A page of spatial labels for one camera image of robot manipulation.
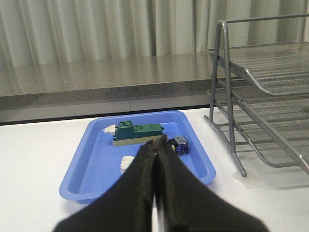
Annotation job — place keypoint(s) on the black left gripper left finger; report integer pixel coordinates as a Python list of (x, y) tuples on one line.
[(126, 206)]

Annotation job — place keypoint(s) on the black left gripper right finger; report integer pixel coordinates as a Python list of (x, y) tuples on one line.
[(186, 205)]

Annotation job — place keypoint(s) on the red emergency stop button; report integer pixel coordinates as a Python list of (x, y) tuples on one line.
[(179, 144)]

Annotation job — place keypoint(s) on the silver mesh tray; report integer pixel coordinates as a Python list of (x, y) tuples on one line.
[(288, 115), (277, 149), (277, 69)]

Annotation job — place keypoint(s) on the white electrical connector block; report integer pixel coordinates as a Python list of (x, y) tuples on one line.
[(125, 163)]

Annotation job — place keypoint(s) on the blue plastic tray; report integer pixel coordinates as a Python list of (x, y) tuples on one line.
[(96, 164)]

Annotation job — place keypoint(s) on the green terminal block module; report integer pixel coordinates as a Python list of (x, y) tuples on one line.
[(126, 133)]

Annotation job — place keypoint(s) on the grey stone counter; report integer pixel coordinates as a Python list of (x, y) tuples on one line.
[(105, 87)]

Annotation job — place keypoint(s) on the grey metal rack frame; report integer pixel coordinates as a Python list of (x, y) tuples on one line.
[(221, 116)]

